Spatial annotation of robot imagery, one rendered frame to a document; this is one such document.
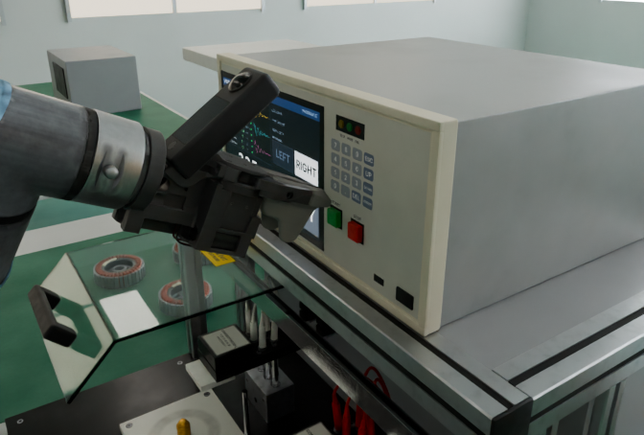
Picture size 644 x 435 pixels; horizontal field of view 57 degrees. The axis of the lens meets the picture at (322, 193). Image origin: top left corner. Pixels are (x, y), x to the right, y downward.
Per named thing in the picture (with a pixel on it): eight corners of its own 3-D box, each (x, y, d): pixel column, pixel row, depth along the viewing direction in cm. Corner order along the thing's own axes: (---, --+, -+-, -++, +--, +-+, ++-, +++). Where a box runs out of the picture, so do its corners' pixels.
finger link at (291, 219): (312, 242, 63) (240, 228, 57) (333, 192, 62) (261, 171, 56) (329, 254, 60) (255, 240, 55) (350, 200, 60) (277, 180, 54)
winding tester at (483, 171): (424, 337, 54) (440, 122, 47) (224, 192, 88) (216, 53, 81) (654, 236, 74) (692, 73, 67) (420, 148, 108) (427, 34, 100)
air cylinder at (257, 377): (266, 423, 91) (265, 395, 89) (245, 396, 97) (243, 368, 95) (295, 411, 94) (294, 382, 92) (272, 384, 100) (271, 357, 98)
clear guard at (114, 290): (66, 405, 62) (57, 358, 59) (29, 301, 80) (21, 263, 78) (325, 309, 78) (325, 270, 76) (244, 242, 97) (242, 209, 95)
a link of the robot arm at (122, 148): (83, 100, 49) (109, 121, 43) (135, 116, 52) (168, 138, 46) (56, 184, 50) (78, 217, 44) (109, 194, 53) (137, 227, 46)
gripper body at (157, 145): (218, 230, 60) (102, 208, 53) (246, 151, 59) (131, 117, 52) (252, 260, 54) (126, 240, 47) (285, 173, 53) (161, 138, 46)
